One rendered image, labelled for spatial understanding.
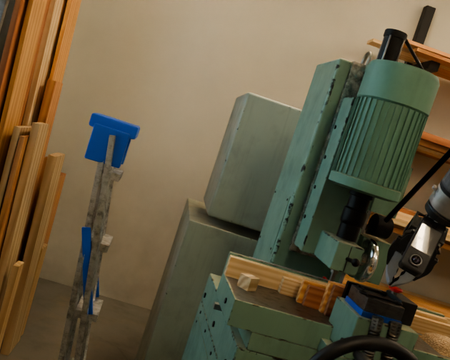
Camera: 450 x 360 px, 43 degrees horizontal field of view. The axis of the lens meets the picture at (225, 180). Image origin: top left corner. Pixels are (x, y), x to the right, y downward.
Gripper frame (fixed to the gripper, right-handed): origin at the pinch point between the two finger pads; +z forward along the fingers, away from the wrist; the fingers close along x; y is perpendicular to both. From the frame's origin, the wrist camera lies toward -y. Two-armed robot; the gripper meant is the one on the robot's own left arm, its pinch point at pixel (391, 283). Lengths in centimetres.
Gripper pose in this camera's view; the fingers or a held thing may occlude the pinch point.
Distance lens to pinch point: 124.7
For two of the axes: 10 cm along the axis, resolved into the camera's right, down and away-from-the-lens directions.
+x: -8.3, -5.2, 2.2
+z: -3.1, 7.4, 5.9
